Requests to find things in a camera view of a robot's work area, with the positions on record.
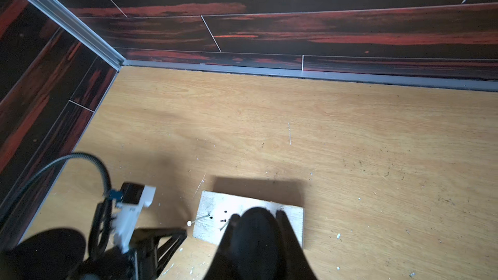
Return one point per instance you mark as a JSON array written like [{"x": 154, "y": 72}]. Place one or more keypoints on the claw hammer orange black handle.
[{"x": 256, "y": 248}]

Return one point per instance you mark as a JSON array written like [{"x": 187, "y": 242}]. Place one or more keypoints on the white wooden block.
[{"x": 222, "y": 206}]

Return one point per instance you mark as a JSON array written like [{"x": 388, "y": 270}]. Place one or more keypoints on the long steel nail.
[{"x": 191, "y": 222}]

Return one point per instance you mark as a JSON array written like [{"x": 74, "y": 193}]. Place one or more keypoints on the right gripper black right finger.
[{"x": 296, "y": 265}]

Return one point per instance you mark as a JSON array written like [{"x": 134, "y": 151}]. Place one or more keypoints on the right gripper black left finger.
[{"x": 222, "y": 265}]

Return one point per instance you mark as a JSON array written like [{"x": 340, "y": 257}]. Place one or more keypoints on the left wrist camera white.
[{"x": 130, "y": 199}]

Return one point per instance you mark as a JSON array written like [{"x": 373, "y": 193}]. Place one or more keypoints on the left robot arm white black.
[{"x": 59, "y": 254}]

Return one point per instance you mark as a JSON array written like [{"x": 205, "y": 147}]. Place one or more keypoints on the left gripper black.
[{"x": 151, "y": 249}]

